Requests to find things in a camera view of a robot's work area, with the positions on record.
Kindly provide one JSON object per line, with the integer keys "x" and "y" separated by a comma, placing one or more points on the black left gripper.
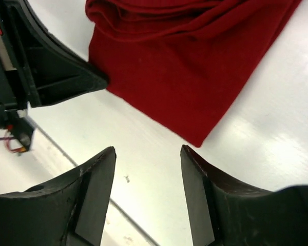
{"x": 52, "y": 72}

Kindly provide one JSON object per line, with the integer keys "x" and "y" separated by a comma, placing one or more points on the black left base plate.
{"x": 21, "y": 138}

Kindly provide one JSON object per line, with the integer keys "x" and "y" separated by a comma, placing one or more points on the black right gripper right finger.
{"x": 223, "y": 210}

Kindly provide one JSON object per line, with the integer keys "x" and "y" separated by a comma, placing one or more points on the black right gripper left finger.
{"x": 69, "y": 209}

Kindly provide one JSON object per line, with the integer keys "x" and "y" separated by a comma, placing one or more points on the dark red t shirt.
{"x": 183, "y": 63}

